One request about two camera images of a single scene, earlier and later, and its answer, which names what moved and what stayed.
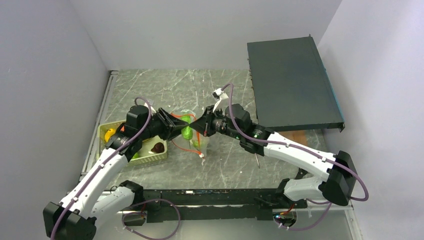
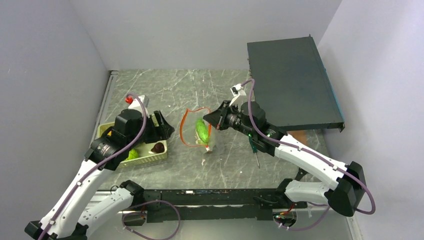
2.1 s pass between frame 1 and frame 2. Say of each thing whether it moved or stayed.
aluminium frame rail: stayed
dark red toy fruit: stayed
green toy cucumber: moved
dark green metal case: stayed
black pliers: stayed
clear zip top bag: moved
